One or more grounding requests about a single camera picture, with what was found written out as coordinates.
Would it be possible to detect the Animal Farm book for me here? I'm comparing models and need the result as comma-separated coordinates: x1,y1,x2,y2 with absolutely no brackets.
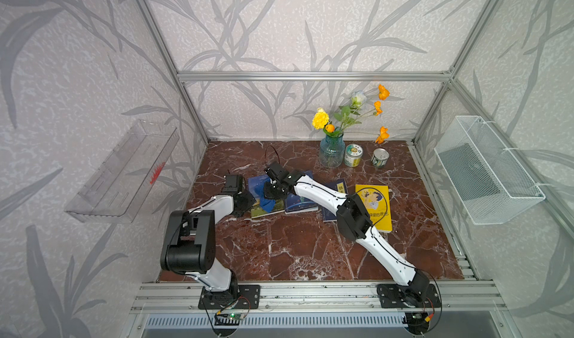
248,175,285,218

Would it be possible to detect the Little Prince blue book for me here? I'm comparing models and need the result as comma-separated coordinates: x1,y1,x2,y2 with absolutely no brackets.
283,194,318,215

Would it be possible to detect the dark navy Chinese book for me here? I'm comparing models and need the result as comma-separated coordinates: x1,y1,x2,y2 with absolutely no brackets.
321,178,348,222

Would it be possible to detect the yellow book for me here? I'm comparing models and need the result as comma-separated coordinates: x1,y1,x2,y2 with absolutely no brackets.
355,184,393,233

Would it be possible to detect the blue cloth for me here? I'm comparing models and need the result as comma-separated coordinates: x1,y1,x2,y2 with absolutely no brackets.
259,197,276,213

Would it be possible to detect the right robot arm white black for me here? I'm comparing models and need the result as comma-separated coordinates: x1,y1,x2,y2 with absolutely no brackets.
264,162,430,307

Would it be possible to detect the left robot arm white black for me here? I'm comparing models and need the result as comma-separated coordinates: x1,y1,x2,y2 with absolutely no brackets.
160,175,256,302

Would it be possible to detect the glass vase teal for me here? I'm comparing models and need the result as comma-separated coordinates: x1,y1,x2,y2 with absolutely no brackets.
318,134,346,168

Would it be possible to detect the green white tin can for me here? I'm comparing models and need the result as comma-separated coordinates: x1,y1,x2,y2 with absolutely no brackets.
344,144,363,168

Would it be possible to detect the yellow orange flower bouquet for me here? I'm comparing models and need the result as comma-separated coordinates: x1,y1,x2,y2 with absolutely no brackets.
311,84,390,138

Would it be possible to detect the open silver tin can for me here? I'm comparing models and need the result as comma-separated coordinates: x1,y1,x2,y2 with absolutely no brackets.
371,148,390,169

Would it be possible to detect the clear acrylic shelf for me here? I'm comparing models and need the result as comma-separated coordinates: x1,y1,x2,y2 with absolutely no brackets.
64,119,179,224

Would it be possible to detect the left circuit board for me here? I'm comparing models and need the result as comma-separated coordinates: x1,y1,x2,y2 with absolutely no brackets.
214,311,248,326

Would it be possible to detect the circuit board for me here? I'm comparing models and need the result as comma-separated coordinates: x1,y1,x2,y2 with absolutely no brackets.
403,312,430,331
214,311,248,326

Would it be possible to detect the right circuit board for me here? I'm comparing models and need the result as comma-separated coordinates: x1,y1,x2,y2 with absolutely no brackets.
403,312,430,331

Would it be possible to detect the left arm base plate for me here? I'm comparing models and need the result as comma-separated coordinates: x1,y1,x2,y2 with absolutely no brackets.
198,284,261,310

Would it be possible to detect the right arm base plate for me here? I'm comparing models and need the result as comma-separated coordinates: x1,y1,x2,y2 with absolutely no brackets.
377,284,442,309

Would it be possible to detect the white wire basket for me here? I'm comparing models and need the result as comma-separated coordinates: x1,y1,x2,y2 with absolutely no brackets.
434,115,546,225

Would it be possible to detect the aluminium front rail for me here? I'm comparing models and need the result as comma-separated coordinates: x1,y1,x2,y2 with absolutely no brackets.
129,281,508,314

